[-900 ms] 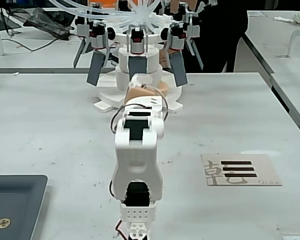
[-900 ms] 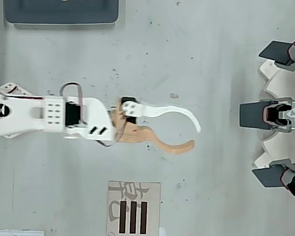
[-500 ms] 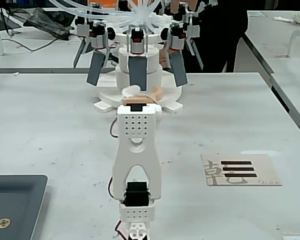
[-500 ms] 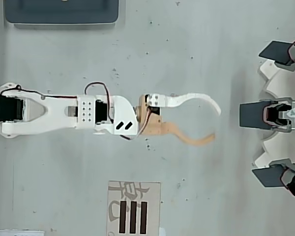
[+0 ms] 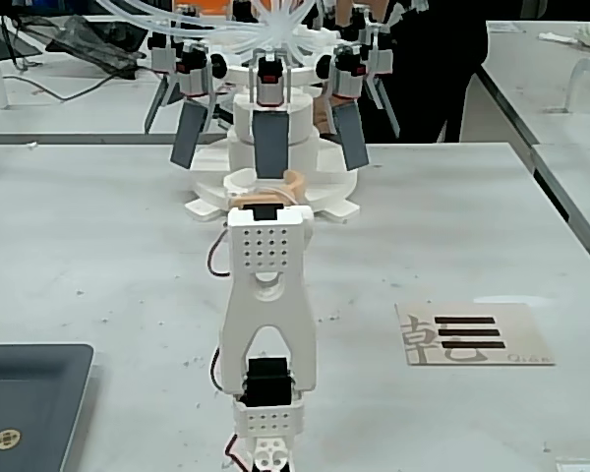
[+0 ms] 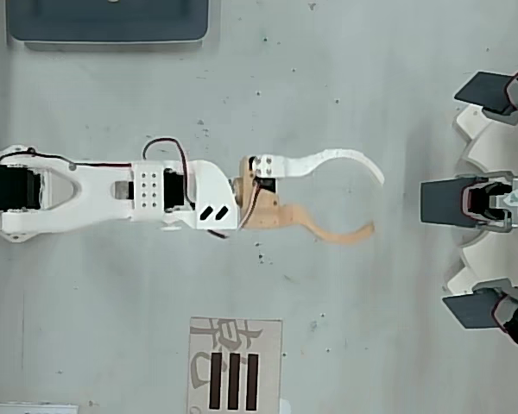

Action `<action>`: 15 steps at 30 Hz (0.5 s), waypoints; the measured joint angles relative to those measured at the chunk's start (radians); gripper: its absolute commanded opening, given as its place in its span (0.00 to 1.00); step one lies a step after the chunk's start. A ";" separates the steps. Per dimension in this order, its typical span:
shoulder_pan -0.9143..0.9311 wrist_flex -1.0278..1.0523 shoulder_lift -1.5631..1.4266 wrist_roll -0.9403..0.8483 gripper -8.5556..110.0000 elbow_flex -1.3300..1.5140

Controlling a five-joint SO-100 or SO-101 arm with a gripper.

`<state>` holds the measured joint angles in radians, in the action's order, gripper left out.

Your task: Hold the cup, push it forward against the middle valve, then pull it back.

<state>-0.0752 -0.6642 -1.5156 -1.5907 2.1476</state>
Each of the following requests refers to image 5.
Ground clear tube bundle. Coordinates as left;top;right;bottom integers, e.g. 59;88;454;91
97;0;343;56

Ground dark grey tray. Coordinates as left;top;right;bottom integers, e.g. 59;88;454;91
0;342;95;472

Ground trigram print card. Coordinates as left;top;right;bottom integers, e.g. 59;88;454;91
394;301;557;368

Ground person's hand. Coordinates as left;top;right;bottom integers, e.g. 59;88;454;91
311;92;336;138

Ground red black forearm cable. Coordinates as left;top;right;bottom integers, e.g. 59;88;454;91
209;343;226;395

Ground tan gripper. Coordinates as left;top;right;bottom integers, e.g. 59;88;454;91
222;168;310;211

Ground person in black clothes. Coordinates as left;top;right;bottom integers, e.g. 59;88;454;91
333;0;489;145

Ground red black base cable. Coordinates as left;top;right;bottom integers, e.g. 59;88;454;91
223;432;253;472

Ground grey paddle valve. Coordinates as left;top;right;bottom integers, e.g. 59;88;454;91
324;41;371;172
249;46;292;179
169;38;215;171
359;19;402;140
144;32;179;135

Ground black plastic bag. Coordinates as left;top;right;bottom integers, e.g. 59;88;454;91
45;13;149;81

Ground red black wrist cable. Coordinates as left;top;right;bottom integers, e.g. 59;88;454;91
207;224;233;279

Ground white crumpled items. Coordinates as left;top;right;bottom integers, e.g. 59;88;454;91
539;20;590;51

